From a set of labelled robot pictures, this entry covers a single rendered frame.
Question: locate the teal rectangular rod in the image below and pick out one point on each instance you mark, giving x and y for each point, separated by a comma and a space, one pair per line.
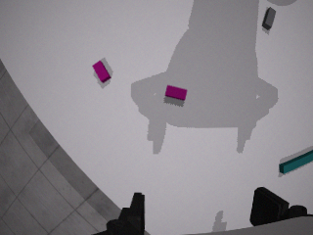
296, 162

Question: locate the small magenta block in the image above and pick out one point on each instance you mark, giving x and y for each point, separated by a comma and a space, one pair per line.
175, 92
101, 71

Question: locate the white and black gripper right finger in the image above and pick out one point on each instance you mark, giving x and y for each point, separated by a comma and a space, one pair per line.
267, 207

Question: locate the grey rod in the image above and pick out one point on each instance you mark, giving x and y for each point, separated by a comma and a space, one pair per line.
269, 18

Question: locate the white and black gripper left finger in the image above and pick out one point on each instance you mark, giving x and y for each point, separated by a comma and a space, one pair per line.
131, 220

